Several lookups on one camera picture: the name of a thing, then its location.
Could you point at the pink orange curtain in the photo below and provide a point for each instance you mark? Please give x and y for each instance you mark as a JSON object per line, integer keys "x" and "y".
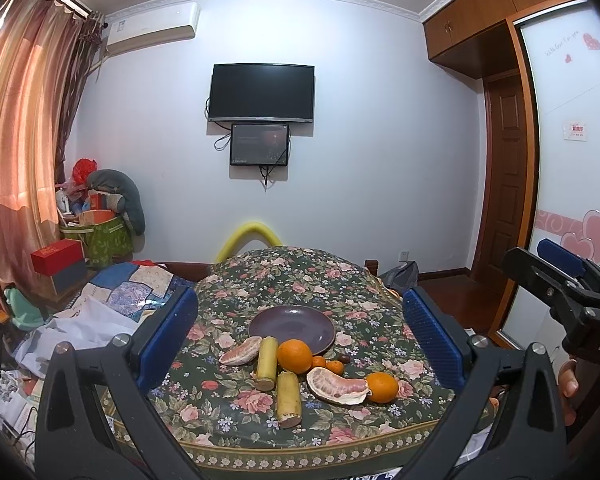
{"x": 46, "y": 50}

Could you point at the small mandarin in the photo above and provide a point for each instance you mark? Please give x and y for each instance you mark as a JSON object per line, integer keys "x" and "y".
{"x": 318, "y": 361}
{"x": 336, "y": 367}

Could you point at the brown wooden wardrobe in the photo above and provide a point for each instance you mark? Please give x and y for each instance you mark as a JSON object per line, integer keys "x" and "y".
{"x": 479, "y": 39}

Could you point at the large orange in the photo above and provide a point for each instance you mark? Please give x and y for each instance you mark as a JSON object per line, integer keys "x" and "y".
{"x": 382, "y": 387}
{"x": 295, "y": 356}

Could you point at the brown wooden door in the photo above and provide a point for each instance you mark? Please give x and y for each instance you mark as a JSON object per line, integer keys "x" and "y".
{"x": 506, "y": 170}

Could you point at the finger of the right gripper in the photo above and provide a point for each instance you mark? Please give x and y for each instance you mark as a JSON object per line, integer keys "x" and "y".
{"x": 561, "y": 258}
{"x": 544, "y": 281}

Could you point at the red plastic bag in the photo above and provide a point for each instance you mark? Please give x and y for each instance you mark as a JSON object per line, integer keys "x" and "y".
{"x": 82, "y": 169}

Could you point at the white sheet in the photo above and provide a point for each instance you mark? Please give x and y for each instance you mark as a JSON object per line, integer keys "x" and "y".
{"x": 88, "y": 325}

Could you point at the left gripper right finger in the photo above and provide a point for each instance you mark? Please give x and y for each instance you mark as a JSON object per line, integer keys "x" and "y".
{"x": 527, "y": 439}

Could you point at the purple ceramic plate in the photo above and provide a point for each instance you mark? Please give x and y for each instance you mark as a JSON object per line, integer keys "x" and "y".
{"x": 295, "y": 322}

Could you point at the green fabric storage box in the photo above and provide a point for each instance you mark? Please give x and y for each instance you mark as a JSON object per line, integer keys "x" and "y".
{"x": 103, "y": 243}

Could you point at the peeled pomelo segment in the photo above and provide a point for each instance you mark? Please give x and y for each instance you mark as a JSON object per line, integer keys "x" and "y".
{"x": 246, "y": 352}

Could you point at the black wall television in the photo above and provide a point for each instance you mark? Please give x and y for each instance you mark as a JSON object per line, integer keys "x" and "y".
{"x": 259, "y": 92}

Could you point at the blue patchwork blanket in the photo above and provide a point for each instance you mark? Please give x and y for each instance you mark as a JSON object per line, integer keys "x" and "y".
{"x": 130, "y": 289}

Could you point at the small black monitor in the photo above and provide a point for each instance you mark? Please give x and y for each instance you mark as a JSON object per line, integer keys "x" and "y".
{"x": 261, "y": 144}

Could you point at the dark red grape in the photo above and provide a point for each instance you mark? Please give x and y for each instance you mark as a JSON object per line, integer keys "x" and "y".
{"x": 345, "y": 358}

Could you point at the grey bag on floor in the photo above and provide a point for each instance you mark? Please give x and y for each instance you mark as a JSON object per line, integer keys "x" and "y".
{"x": 401, "y": 278}

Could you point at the floral green quilt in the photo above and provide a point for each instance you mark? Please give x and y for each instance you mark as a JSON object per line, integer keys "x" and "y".
{"x": 229, "y": 428}

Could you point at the yellow foam tube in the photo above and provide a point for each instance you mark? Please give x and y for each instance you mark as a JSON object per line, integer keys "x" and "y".
{"x": 245, "y": 234}

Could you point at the white air conditioner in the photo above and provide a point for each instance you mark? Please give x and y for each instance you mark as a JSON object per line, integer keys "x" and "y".
{"x": 153, "y": 27}

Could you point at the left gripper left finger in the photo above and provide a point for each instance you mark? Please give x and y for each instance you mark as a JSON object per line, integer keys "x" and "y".
{"x": 73, "y": 439}

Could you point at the right hand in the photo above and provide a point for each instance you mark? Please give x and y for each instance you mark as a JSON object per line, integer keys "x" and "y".
{"x": 568, "y": 387}

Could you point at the pomelo segment with rind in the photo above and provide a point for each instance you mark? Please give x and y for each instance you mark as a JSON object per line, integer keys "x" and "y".
{"x": 331, "y": 387}

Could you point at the red gift box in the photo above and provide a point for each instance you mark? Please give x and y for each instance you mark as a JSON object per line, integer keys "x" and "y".
{"x": 55, "y": 257}

